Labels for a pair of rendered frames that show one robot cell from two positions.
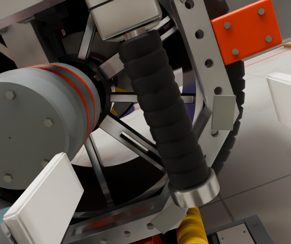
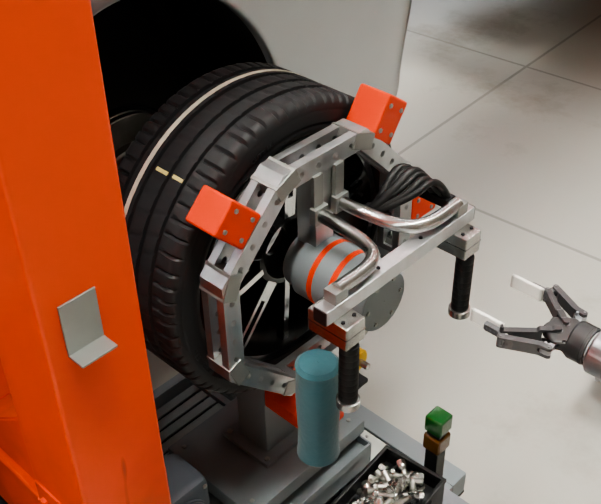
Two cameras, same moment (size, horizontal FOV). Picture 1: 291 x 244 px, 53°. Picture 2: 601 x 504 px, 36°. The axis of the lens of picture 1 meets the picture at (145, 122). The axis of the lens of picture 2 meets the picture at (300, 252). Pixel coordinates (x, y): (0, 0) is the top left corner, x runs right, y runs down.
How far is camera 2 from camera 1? 1.71 m
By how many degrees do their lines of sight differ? 52
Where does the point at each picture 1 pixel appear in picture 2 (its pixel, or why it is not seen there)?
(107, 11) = (469, 251)
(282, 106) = (516, 284)
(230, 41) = (417, 209)
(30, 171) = (384, 318)
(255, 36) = (426, 205)
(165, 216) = not seen: hidden behind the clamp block
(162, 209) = not seen: hidden behind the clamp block
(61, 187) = (484, 317)
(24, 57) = (322, 234)
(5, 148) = (380, 307)
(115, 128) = not seen: hidden behind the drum
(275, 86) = (516, 279)
